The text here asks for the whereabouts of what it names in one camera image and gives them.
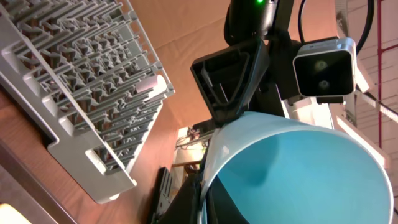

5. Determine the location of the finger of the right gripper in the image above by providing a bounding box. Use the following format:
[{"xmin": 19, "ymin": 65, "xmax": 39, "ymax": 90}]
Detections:
[{"xmin": 190, "ymin": 38, "xmax": 269, "ymax": 126}]

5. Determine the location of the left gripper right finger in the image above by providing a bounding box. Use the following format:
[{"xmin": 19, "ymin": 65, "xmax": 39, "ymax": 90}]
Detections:
[{"xmin": 206, "ymin": 176, "xmax": 249, "ymax": 224}]

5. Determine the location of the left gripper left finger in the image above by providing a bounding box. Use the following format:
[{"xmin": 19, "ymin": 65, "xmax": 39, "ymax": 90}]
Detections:
[{"xmin": 158, "ymin": 173, "xmax": 203, "ymax": 224}]

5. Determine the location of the light blue plastic cup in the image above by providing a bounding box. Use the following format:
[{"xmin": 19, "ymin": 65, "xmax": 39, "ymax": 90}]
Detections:
[{"xmin": 200, "ymin": 112, "xmax": 394, "ymax": 223}]

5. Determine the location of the pink plastic cup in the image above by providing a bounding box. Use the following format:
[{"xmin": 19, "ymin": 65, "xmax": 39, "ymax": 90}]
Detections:
[{"xmin": 136, "ymin": 75, "xmax": 167, "ymax": 98}]

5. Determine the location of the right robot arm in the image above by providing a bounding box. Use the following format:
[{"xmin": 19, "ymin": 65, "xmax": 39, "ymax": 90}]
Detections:
[{"xmin": 190, "ymin": 0, "xmax": 304, "ymax": 131}]

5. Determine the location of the grey dishwasher rack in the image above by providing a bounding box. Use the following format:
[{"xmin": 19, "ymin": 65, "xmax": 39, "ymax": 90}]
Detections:
[{"xmin": 1, "ymin": 0, "xmax": 175, "ymax": 204}]

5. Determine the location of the dark brown serving tray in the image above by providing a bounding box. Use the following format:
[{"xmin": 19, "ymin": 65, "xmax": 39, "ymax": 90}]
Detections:
[{"xmin": 1, "ymin": 142, "xmax": 76, "ymax": 223}]

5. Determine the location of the cream plastic spoon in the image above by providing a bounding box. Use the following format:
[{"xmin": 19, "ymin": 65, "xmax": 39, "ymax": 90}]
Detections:
[{"xmin": 0, "ymin": 203, "xmax": 31, "ymax": 224}]

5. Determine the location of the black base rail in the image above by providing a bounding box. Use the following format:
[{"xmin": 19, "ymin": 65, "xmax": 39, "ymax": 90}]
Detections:
[{"xmin": 147, "ymin": 167, "xmax": 173, "ymax": 224}]

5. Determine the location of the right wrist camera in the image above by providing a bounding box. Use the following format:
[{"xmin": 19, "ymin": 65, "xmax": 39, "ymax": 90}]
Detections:
[{"xmin": 292, "ymin": 37, "xmax": 358, "ymax": 104}]

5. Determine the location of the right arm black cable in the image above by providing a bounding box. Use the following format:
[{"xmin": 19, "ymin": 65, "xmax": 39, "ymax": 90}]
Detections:
[{"xmin": 298, "ymin": 0, "xmax": 376, "ymax": 55}]

